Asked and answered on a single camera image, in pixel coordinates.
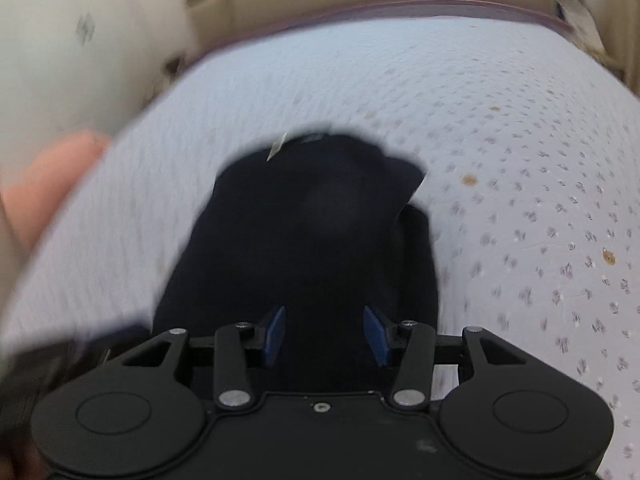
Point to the pink folded duvet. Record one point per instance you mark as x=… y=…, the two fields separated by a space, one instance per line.
x=33 y=200

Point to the dark navy garment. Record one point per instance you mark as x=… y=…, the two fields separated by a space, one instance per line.
x=323 y=229

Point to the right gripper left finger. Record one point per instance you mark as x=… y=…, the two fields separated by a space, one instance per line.
x=244 y=355

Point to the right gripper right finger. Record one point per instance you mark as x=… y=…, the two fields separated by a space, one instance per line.
x=405 y=355

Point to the floral white bed sheet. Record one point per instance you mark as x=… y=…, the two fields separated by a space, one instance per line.
x=531 y=152

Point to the white paper bag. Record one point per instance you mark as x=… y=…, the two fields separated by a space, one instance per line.
x=575 y=5

